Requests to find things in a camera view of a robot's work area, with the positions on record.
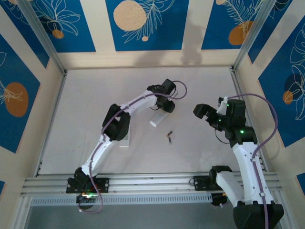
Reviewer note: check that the aluminium frame post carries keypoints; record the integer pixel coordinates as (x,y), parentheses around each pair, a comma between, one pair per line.
(254,33)
(43,33)

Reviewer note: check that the black controller board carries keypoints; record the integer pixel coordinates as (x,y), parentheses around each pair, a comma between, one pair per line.
(82,200)
(216,201)

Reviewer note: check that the aluminium table side rail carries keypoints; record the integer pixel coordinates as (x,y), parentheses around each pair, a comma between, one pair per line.
(57,100)
(237,81)

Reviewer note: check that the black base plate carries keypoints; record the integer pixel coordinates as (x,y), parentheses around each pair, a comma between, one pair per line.
(199,183)
(104,184)

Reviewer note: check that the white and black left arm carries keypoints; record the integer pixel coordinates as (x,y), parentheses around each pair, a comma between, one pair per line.
(100,152)

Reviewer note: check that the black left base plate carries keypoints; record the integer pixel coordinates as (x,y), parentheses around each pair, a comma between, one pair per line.
(104,184)

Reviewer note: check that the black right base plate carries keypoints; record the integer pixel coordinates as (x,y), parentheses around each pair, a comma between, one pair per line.
(199,183)

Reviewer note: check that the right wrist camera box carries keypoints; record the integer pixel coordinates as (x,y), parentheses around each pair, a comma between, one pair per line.
(222,106)

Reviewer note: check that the black AAA battery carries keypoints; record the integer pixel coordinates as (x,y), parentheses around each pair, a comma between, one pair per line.
(170,141)
(168,134)

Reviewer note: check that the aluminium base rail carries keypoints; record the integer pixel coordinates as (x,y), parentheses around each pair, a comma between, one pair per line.
(155,182)

